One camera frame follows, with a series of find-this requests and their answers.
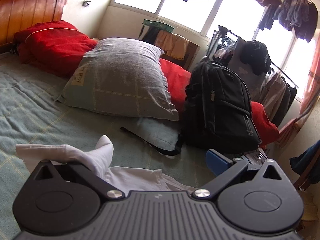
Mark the wooden chair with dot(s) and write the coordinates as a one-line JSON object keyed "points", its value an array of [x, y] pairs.
{"points": [[307, 180]]}

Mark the beige hanging jacket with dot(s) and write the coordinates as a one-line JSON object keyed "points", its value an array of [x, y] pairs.
{"points": [[272, 92]]}

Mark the dark blue garment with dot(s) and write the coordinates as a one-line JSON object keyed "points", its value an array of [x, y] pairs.
{"points": [[305, 160]]}

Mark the orange cloth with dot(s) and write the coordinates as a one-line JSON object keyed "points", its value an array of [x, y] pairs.
{"points": [[172, 45]]}

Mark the paperback book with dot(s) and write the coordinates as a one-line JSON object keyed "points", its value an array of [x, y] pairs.
{"points": [[257, 156]]}

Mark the dark patterned cloth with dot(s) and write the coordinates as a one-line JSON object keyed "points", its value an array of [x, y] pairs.
{"points": [[15, 48]]}

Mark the black bundled garment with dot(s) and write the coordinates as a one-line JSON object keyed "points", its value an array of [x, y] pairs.
{"points": [[257, 55]]}

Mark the black backpack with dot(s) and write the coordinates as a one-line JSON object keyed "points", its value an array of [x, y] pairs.
{"points": [[220, 105]]}

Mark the clothes rack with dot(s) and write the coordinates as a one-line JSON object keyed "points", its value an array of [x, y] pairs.
{"points": [[215, 40]]}

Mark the wooden headboard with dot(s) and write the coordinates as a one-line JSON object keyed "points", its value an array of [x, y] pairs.
{"points": [[27, 7]]}

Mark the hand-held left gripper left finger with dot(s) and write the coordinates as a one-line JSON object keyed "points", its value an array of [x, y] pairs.
{"points": [[95, 183]]}

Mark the window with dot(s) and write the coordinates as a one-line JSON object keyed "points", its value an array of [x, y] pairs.
{"points": [[180, 5]]}

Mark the red quilt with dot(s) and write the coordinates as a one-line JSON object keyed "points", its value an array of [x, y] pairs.
{"points": [[55, 42]]}

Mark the grey hanging garment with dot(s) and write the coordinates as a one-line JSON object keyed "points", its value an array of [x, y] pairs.
{"points": [[240, 62]]}

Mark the white printed shirt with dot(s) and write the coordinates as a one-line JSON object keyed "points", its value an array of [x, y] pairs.
{"points": [[100, 155]]}

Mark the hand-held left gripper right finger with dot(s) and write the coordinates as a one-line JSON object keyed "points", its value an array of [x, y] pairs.
{"points": [[217, 162]]}

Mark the metal wall hook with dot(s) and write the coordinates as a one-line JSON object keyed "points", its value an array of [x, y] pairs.
{"points": [[86, 2]]}

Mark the grey green plaid pillow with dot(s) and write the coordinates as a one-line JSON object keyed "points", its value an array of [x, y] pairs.
{"points": [[120, 77]]}

